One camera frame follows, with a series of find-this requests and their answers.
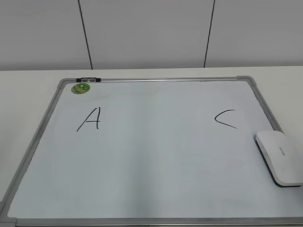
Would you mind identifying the white board eraser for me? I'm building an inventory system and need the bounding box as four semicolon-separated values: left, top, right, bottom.
255;131;303;187

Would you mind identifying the grey framed whiteboard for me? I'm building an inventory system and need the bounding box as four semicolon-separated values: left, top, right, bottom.
0;76;303;227

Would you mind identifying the black marker clip holder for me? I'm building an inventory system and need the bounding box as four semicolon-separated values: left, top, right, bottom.
76;77;101;83

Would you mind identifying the green round magnet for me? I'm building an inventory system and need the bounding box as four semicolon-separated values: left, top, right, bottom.
71;83;90;95

